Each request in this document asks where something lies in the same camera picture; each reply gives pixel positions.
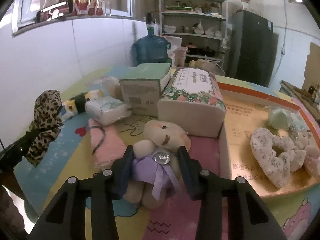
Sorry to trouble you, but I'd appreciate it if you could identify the plastic bag with food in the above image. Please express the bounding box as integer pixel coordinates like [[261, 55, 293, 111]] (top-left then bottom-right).
[[189, 59, 225, 76]]

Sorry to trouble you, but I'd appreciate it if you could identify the orange rimmed cardboard tray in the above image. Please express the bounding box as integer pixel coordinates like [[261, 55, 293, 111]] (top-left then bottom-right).
[[218, 82, 319, 198]]

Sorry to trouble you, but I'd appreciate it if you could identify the beige bear pink dress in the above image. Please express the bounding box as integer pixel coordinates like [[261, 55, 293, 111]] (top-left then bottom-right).
[[291, 130, 319, 180]]

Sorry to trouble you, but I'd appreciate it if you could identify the white floral scrunchie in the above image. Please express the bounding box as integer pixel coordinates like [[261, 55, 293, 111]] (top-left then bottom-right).
[[250, 127, 306, 189]]

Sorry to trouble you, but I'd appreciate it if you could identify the blue water jug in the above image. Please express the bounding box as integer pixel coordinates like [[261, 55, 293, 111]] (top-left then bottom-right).
[[134, 12, 171, 64]]

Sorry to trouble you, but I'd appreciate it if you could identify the leopard print scrunchie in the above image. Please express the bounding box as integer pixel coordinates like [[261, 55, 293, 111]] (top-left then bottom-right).
[[25, 90, 63, 167]]

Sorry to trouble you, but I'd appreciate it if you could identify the floral tissue pack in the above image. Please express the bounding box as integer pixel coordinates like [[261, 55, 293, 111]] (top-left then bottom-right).
[[157, 68, 226, 138]]

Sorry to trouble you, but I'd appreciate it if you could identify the metal kitchen shelf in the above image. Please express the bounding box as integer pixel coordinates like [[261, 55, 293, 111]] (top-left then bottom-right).
[[159, 0, 228, 65]]

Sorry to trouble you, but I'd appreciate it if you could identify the beige bear purple ribbon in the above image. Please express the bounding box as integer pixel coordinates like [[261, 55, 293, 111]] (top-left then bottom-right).
[[124, 120, 191, 209]]

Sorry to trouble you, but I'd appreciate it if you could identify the yellow black plush toy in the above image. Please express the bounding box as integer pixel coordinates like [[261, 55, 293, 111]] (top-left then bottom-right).
[[61, 89, 104, 121]]

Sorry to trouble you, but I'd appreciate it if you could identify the small white tissue pack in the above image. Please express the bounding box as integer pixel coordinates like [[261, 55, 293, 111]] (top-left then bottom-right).
[[85, 96, 132, 126]]

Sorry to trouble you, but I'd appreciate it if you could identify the colourful cartoon mat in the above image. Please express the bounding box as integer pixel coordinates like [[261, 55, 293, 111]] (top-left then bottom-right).
[[15, 76, 319, 239]]

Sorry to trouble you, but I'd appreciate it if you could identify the phone on window sill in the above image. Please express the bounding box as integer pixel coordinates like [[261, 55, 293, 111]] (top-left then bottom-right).
[[36, 0, 73, 23]]

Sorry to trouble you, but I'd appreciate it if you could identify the glass jar on fridge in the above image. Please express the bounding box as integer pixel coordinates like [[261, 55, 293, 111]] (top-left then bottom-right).
[[240, 0, 250, 11]]

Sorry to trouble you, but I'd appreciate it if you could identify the dark refrigerator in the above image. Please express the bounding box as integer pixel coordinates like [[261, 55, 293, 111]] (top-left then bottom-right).
[[226, 10, 274, 87]]

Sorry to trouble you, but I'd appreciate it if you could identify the light blue tissue pack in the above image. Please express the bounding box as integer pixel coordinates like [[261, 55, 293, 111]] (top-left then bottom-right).
[[289, 113, 309, 135]]

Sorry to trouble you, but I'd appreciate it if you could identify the green soft ball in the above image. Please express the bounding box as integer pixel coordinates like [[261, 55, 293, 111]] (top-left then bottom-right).
[[268, 108, 290, 131]]

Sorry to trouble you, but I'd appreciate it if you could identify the green white tissue box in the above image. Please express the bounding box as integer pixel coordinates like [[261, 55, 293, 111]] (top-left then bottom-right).
[[120, 63, 171, 117]]

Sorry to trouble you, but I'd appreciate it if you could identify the kitchen counter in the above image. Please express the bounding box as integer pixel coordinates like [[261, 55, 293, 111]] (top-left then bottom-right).
[[280, 80, 319, 124]]

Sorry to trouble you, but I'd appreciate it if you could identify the pink folded cloth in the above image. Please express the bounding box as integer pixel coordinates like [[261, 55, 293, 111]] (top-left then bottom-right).
[[88, 119, 126, 170]]

